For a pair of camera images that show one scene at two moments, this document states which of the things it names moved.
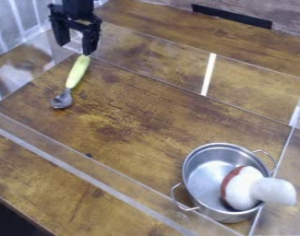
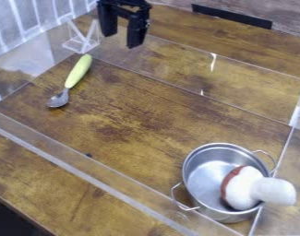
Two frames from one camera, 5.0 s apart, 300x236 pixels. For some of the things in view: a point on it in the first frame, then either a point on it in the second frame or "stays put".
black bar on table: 232,16 stays put
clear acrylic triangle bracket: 76,42 stays put
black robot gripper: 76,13 → 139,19
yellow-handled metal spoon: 64,100 stays put
